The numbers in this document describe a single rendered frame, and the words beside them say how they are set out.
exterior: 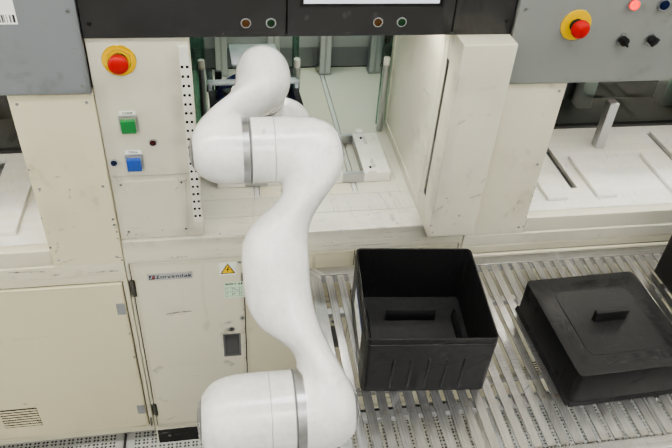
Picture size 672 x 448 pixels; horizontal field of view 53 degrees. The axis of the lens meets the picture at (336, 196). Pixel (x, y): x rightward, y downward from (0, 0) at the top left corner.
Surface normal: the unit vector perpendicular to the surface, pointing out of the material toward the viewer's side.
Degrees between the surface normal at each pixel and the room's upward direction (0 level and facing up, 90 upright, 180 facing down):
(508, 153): 90
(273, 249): 47
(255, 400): 14
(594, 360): 0
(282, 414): 38
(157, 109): 90
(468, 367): 90
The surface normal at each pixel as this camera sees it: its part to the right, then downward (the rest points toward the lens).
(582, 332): 0.06, -0.79
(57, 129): 0.15, 0.62
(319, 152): 0.18, -0.08
